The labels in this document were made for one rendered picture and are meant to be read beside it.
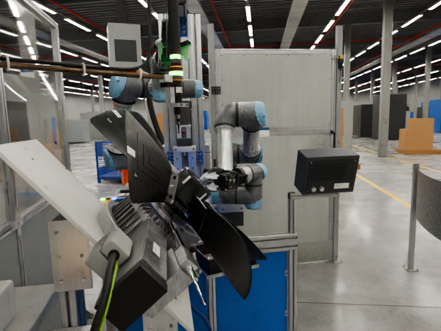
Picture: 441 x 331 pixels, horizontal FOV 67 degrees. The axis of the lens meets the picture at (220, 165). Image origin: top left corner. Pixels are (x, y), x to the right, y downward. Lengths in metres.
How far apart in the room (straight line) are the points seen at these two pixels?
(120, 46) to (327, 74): 3.04
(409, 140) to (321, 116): 10.22
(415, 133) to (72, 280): 12.83
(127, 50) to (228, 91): 2.53
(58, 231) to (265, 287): 1.05
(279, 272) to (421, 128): 11.99
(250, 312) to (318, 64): 2.24
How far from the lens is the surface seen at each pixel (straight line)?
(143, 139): 0.82
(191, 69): 2.10
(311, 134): 3.19
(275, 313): 1.82
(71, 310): 1.10
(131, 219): 0.98
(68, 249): 1.02
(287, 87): 3.11
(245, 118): 1.55
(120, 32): 5.24
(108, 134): 1.06
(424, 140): 13.51
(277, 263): 1.70
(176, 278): 0.80
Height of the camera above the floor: 1.41
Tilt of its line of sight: 8 degrees down
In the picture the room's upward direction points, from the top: 2 degrees counter-clockwise
